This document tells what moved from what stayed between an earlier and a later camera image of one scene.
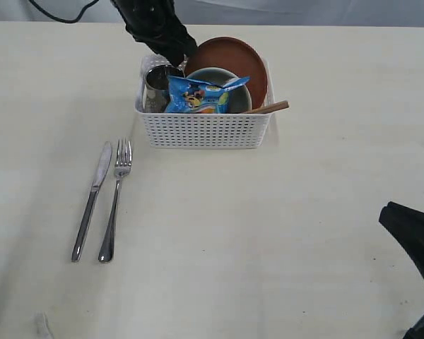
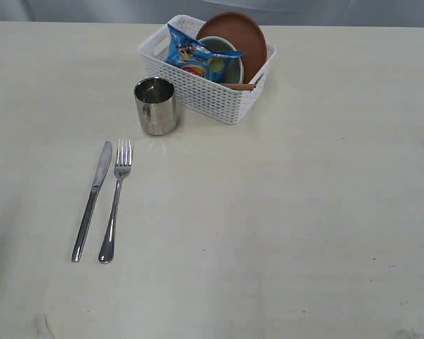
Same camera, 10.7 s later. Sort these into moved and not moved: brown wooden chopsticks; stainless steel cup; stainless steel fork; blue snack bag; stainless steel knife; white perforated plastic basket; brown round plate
Moved: white perforated plastic basket; brown wooden chopsticks; blue snack bag; brown round plate
Not moved: stainless steel knife; stainless steel cup; stainless steel fork
